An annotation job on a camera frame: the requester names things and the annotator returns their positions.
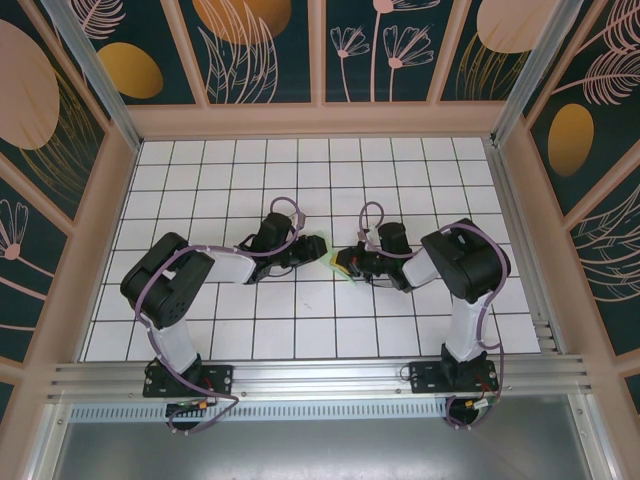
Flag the aluminium corner post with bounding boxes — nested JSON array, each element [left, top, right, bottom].
[[40, 0, 144, 151], [489, 0, 586, 149]]

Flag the light green paper sheet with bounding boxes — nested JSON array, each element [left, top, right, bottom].
[[325, 244, 359, 288]]

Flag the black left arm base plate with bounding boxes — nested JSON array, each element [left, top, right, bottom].
[[142, 362, 236, 400]]

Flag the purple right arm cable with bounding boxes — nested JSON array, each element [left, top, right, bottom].
[[358, 200, 512, 432]]

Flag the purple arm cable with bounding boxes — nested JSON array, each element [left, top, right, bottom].
[[358, 200, 512, 432], [134, 196, 307, 437]]

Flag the grey metal sheet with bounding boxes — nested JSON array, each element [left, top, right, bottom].
[[32, 397, 616, 480]]

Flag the long aluminium mounting rail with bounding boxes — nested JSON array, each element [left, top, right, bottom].
[[47, 354, 594, 401]]

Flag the wall panel orange oval pink leaf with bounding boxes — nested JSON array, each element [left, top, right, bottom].
[[522, 0, 640, 219]]

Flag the wall panel pink flowers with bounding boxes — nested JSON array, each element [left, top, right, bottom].
[[323, 0, 464, 105]]

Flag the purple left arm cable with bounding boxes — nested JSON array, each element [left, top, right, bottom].
[[134, 196, 307, 437]]

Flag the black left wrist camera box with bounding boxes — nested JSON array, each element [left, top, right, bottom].
[[262, 211, 297, 251]]

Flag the slotted grey cable duct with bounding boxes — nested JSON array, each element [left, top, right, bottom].
[[69, 403, 451, 422]]

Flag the wall panel large pink oval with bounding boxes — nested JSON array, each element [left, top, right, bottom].
[[0, 0, 111, 226]]

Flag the aluminium side rail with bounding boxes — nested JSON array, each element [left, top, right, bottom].
[[483, 139, 564, 354]]

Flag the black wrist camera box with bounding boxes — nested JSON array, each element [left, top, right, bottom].
[[262, 211, 297, 251], [376, 221, 415, 260]]

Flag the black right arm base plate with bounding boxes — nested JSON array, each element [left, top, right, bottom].
[[407, 359, 501, 396]]

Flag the wall panel pink oval gold lines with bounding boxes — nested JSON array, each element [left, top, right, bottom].
[[438, 0, 556, 104]]

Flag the wall panel small orange oval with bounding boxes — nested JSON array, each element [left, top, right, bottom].
[[74, 0, 209, 107]]

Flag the wall panel pink leaf outlines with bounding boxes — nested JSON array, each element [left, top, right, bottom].
[[564, 167, 640, 359]]

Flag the wall panel big orange circle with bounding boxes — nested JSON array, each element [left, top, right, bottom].
[[169, 0, 321, 106]]

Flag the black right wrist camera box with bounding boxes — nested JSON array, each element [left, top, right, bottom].
[[376, 221, 415, 260]]

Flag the wall panel single pink flower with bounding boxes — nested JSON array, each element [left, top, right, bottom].
[[0, 149, 76, 364]]

